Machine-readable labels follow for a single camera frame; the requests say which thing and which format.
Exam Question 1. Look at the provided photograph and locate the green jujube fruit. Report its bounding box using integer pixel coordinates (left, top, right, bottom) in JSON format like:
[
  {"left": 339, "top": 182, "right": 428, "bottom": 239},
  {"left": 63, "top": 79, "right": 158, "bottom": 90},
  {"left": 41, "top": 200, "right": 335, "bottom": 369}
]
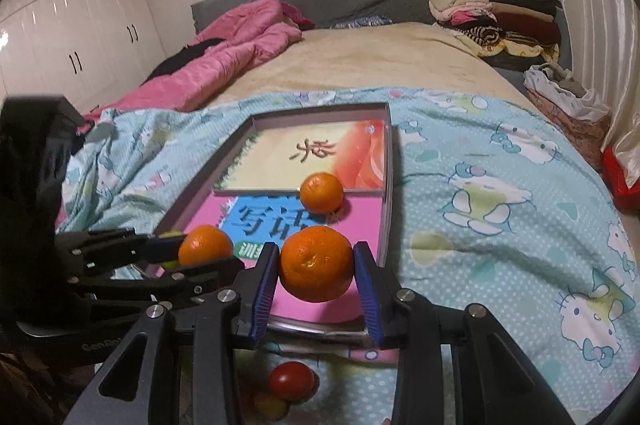
[{"left": 158, "top": 230, "right": 186, "bottom": 271}]

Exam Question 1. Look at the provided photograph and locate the yellow cherry tomato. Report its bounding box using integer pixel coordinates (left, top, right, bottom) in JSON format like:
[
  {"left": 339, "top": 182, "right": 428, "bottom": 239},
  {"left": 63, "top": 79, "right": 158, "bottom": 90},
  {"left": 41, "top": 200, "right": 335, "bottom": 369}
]
[{"left": 253, "top": 393, "right": 290, "bottom": 422}]

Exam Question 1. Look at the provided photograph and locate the red cherry tomato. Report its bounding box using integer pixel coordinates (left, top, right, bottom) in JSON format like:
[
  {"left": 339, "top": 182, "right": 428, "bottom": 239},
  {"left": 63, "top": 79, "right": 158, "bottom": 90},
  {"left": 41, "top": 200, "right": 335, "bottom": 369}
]
[{"left": 268, "top": 361, "right": 318, "bottom": 402}]

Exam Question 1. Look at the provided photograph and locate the large orange tangerine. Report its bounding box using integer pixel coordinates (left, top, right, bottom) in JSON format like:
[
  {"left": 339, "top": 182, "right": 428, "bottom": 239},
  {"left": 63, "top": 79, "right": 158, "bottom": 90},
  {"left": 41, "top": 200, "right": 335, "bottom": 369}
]
[{"left": 279, "top": 226, "right": 355, "bottom": 304}]

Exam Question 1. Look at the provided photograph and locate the shallow grey cardboard box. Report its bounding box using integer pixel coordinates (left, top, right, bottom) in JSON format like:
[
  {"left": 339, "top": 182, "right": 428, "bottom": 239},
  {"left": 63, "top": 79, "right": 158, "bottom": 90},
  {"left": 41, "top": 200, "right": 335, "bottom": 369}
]
[{"left": 152, "top": 101, "right": 402, "bottom": 363}]

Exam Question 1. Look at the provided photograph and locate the pink blue book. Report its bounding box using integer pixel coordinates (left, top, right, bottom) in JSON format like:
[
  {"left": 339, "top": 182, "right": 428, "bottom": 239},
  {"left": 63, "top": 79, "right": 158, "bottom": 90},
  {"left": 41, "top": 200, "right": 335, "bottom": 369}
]
[{"left": 170, "top": 192, "right": 384, "bottom": 325}]

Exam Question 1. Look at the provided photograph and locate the light blue cartoon bedsheet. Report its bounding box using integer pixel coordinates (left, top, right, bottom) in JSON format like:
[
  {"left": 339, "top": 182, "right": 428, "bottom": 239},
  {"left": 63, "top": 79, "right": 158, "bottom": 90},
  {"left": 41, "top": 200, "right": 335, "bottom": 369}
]
[{"left": 61, "top": 88, "right": 639, "bottom": 424}]

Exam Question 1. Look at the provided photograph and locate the yellow red book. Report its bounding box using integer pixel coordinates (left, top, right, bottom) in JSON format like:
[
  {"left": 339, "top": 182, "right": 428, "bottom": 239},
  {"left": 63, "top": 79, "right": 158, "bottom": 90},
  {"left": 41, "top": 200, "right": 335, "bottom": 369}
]
[{"left": 214, "top": 120, "right": 386, "bottom": 191}]

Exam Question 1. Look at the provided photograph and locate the black garment on bed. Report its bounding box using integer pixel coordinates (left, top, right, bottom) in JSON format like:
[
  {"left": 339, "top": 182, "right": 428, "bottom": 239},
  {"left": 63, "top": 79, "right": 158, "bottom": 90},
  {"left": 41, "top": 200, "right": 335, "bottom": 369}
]
[{"left": 144, "top": 38, "right": 224, "bottom": 83}]

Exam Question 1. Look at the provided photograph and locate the white wardrobe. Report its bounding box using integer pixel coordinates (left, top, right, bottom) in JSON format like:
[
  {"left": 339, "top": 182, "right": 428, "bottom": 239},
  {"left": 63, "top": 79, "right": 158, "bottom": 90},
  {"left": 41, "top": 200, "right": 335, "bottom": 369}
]
[{"left": 1, "top": 0, "right": 165, "bottom": 112}]

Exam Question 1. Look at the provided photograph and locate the red plastic bag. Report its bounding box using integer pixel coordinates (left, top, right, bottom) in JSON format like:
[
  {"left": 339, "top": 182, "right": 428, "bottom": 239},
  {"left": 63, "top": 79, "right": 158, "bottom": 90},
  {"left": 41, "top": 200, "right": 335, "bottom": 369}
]
[{"left": 602, "top": 147, "right": 640, "bottom": 211}]

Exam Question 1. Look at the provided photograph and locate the pink quilt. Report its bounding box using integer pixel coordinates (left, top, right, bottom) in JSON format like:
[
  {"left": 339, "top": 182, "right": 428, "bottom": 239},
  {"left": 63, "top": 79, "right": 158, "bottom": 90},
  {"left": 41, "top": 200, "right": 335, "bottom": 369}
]
[{"left": 85, "top": 0, "right": 314, "bottom": 121}]

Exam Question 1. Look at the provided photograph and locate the white cloth bundle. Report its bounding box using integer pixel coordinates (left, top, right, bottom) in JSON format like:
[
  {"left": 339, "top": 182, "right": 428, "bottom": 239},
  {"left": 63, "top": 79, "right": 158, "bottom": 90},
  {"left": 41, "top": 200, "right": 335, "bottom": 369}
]
[{"left": 524, "top": 62, "right": 610, "bottom": 123}]

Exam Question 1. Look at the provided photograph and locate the beige blanket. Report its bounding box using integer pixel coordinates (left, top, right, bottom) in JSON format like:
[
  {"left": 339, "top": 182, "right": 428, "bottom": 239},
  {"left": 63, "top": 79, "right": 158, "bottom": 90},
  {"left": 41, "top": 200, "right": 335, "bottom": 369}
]
[{"left": 207, "top": 22, "right": 534, "bottom": 110}]

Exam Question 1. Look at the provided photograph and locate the blue patterned pillow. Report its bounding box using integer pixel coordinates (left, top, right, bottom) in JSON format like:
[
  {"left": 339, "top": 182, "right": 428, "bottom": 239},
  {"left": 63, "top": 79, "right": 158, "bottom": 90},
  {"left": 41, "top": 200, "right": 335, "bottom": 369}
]
[{"left": 331, "top": 16, "right": 393, "bottom": 30}]

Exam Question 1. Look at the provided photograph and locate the stack of folded clothes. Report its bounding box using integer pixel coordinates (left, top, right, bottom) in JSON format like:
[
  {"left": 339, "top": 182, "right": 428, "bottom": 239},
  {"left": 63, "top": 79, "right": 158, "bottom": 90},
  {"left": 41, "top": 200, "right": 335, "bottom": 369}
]
[{"left": 427, "top": 0, "right": 567, "bottom": 71}]

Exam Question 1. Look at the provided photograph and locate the white curtain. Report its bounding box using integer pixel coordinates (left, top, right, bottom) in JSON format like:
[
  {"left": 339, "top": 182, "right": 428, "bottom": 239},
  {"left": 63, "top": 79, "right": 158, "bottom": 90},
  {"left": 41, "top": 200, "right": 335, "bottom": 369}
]
[{"left": 541, "top": 0, "right": 640, "bottom": 151}]

